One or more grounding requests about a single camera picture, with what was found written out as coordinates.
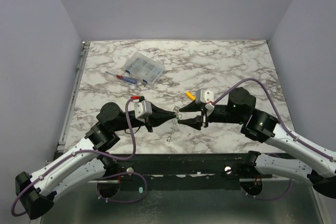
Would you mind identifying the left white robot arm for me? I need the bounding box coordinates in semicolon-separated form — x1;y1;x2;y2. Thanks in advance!
14;97;176;220

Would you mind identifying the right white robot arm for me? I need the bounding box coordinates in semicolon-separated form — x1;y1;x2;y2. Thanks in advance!
179;88;335;198

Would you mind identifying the blue red screwdriver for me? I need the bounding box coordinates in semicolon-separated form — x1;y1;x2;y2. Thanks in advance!
106;71;137;84

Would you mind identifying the clear plastic parts box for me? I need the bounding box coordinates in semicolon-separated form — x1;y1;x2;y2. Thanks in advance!
123;52;165;84

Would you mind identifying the yellow handled screwdriver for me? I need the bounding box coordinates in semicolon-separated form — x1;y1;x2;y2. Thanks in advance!
185;91;196;101

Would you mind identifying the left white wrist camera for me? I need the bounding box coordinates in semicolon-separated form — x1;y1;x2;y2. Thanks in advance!
133;100;152;120

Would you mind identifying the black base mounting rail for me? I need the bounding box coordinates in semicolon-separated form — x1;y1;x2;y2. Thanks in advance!
90;153;274;192

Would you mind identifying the left aluminium side rail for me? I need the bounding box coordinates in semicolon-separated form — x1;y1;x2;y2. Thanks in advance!
55;41;91;153

